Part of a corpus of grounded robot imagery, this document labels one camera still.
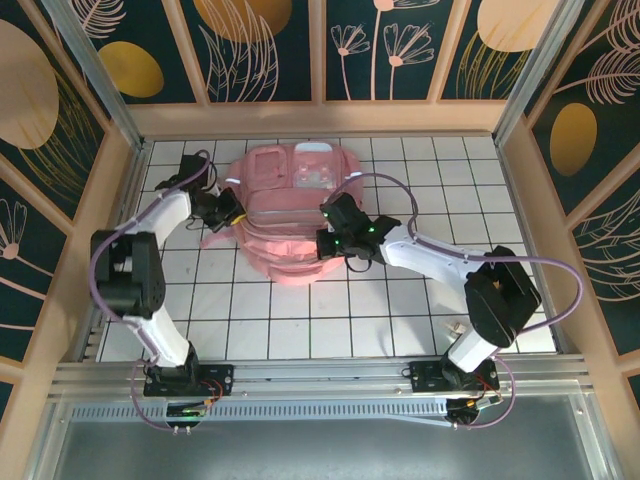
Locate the pink backpack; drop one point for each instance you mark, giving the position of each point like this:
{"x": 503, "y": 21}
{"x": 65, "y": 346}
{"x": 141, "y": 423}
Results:
{"x": 290, "y": 240}

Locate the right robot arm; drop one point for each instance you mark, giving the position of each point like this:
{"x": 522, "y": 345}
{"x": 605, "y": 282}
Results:
{"x": 500, "y": 295}

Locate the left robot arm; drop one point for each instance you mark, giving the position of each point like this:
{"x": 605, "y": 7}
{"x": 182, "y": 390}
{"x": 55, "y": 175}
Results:
{"x": 130, "y": 280}

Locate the small beige object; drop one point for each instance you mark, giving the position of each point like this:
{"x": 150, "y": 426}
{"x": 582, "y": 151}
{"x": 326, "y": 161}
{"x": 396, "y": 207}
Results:
{"x": 456, "y": 328}

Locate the grey metal panel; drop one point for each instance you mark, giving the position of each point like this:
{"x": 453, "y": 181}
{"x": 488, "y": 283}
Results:
{"x": 320, "y": 450}

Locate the aluminium mounting rail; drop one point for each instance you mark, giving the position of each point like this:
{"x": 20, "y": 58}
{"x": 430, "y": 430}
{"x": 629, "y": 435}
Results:
{"x": 320, "y": 375}

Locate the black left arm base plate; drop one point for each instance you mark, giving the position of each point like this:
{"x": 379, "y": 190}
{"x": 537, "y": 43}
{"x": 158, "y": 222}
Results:
{"x": 220, "y": 380}

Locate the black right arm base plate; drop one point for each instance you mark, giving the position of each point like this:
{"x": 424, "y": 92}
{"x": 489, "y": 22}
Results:
{"x": 425, "y": 375}

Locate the aluminium frame post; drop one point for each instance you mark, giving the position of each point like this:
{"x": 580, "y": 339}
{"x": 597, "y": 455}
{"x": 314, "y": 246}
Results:
{"x": 535, "y": 70}
{"x": 100, "y": 75}

